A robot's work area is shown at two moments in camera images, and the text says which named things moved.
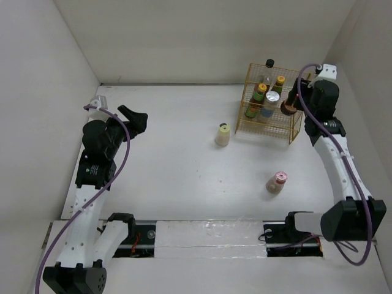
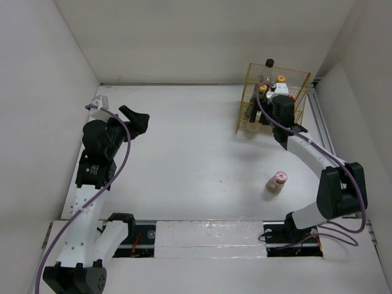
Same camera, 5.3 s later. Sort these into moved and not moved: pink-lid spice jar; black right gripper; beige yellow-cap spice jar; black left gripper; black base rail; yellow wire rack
Moved: beige yellow-cap spice jar; black right gripper
Not moved: yellow wire rack; black left gripper; black base rail; pink-lid spice jar
